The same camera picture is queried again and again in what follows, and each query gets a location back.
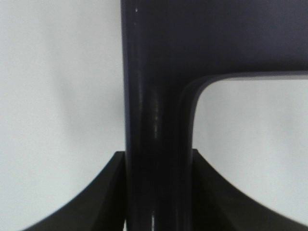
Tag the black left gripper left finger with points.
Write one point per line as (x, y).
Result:
(101, 206)

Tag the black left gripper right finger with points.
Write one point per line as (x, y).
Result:
(219, 206)

